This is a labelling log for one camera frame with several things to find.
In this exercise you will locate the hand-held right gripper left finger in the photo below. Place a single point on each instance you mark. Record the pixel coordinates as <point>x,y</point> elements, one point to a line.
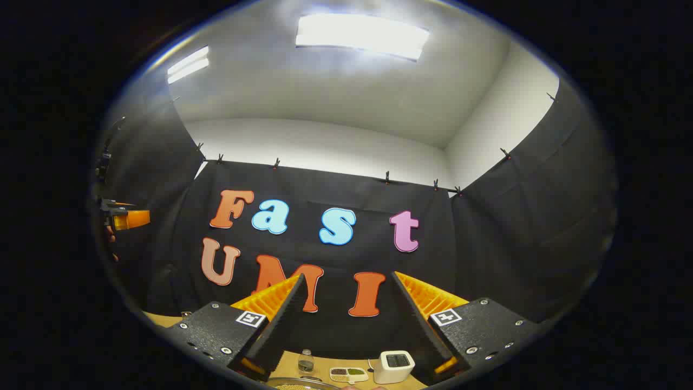
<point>281,325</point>

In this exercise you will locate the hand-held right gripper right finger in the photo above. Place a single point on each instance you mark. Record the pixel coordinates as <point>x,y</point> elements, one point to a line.
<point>417,325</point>

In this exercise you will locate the clear plastic water bottle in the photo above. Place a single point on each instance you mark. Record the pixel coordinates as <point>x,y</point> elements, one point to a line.
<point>306,362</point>

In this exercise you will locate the small ceiling light panel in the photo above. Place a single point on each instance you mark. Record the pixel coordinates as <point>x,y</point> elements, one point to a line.
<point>188,64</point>

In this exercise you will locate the small heap of green beans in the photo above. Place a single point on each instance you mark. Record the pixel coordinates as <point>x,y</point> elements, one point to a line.
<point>356,371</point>

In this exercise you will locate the white toaster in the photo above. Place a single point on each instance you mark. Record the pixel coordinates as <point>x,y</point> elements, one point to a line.
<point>392,371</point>

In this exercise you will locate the white divided tray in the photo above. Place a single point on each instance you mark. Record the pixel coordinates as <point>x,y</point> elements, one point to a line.
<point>357,378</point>

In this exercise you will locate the large ceiling light panel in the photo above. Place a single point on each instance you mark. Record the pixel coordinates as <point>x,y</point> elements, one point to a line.
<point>363,35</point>

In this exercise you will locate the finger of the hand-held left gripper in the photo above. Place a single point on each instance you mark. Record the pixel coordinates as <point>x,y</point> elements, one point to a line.
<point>132,219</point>

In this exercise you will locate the row of black clips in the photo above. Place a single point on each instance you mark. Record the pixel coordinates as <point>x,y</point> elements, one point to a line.
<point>387,177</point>

